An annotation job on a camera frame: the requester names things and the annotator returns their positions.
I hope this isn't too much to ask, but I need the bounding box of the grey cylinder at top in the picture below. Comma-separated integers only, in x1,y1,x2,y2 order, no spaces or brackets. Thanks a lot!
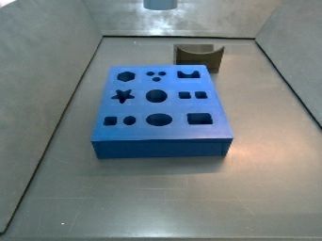
142,0,177,10

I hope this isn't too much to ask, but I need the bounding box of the blue shape sorter block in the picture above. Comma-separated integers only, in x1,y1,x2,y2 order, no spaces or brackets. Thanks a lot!
90,65,233,159

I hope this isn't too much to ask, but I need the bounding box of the dark curved holder block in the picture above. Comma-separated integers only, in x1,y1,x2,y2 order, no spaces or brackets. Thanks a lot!
173,44,225,73

